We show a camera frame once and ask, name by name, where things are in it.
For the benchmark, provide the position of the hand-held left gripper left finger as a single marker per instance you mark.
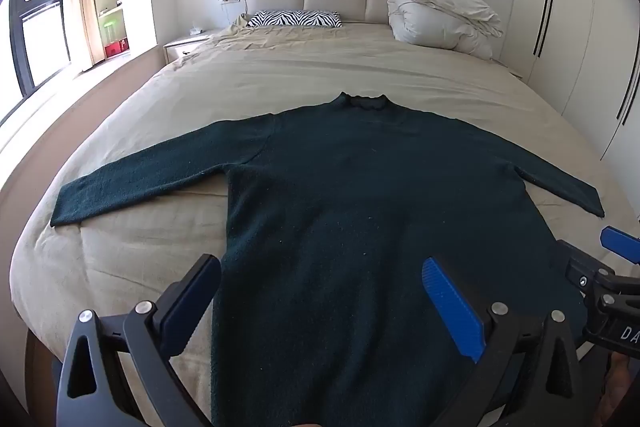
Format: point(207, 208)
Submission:
point(192, 304)

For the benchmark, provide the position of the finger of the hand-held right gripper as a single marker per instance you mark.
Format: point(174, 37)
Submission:
point(620, 239)
point(580, 267)

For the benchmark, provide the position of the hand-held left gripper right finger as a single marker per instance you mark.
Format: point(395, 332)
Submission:
point(452, 307)

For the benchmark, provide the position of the dark teal knit sweater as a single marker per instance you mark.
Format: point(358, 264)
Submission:
point(350, 232)

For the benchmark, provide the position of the person's right hand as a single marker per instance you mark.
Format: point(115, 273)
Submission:
point(619, 389)

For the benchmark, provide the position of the white wardrobe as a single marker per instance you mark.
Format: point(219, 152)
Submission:
point(570, 32)

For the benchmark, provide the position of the bed with beige cover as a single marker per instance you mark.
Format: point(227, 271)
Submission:
point(280, 72)

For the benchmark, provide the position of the white nightstand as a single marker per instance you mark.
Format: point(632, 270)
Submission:
point(185, 46)

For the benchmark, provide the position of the red box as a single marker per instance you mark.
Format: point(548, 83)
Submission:
point(114, 49)

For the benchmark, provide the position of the green container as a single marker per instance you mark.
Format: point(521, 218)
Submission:
point(112, 29)

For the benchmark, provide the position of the folded white duvet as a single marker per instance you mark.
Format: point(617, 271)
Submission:
point(440, 14)

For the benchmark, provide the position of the zebra print pillow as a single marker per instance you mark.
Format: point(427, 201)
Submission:
point(295, 19)

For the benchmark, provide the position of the black framed window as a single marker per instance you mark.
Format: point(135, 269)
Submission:
point(35, 17)

